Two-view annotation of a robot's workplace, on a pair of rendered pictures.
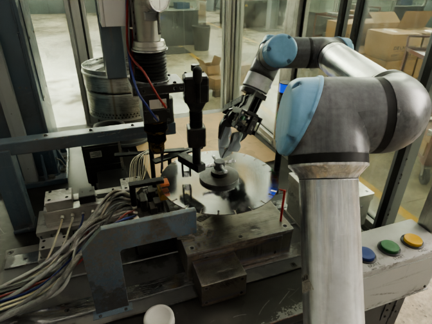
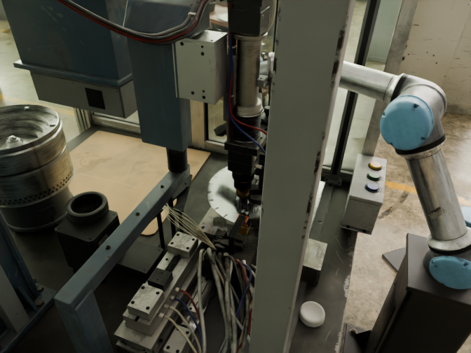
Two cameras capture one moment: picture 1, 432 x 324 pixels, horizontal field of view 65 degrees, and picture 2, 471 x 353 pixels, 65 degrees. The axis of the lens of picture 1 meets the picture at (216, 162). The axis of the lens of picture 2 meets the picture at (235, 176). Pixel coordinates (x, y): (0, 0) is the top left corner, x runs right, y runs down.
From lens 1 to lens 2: 0.82 m
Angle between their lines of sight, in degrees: 42
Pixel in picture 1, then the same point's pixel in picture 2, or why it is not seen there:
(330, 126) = (437, 123)
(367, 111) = (441, 108)
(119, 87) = (47, 154)
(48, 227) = (152, 335)
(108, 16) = (218, 92)
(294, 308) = (350, 245)
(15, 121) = not seen: outside the picture
